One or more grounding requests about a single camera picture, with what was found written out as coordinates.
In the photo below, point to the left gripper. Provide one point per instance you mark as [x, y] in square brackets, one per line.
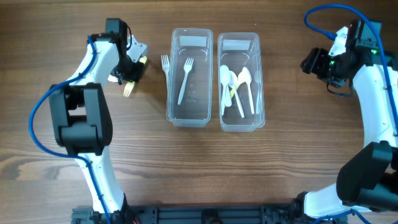
[131, 74]

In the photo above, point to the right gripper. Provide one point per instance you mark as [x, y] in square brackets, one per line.
[313, 63]

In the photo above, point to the yellow plastic fork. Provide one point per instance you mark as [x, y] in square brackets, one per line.
[134, 76]

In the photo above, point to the white fork long diagonal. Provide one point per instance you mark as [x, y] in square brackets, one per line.
[187, 68]

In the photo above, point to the white spoon short thick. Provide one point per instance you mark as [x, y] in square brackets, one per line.
[225, 78]

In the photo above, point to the white spoon top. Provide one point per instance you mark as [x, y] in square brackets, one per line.
[233, 86]

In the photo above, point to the yellow plastic spoon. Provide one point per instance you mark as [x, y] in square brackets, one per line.
[238, 82]

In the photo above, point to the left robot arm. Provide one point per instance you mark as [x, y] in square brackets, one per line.
[81, 120]

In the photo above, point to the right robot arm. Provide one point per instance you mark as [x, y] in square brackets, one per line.
[368, 182]

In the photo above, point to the left clear plastic container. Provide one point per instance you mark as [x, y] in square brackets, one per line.
[195, 108]

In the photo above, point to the clear plastic container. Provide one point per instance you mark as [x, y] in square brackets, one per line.
[195, 108]
[237, 50]

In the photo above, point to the right clear plastic container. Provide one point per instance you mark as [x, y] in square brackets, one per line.
[237, 50]

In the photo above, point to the cream white plastic fork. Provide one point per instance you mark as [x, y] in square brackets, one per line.
[113, 79]

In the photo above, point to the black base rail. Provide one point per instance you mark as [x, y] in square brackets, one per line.
[265, 214]

